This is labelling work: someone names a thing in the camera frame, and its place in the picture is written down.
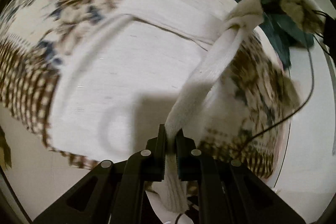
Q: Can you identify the white knit sweater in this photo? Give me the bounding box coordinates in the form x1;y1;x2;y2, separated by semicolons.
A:
49;0;266;214

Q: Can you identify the black cable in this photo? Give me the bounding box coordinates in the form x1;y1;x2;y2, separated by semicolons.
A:
241;9;332;148

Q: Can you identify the floral fleece blanket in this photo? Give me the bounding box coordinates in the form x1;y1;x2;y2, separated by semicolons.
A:
1;0;301;178

